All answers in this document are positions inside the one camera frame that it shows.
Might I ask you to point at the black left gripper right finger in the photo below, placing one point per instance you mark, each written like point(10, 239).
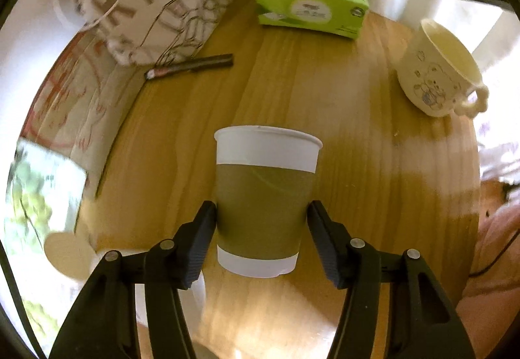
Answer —
point(423, 323)

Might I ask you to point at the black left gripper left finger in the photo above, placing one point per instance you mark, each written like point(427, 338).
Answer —
point(102, 322)

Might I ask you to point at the paper cup with brown sleeve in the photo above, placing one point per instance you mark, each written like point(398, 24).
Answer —
point(264, 180)

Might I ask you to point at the grape picture placemat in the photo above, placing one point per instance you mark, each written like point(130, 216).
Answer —
point(44, 192)

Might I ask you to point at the brown paper bag red print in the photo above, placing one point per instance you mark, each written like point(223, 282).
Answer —
point(81, 105)

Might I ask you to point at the cream ceramic mug with bear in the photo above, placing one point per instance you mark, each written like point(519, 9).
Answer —
point(439, 75)

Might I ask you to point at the dark brown pen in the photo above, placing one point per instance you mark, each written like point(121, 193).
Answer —
point(192, 65)

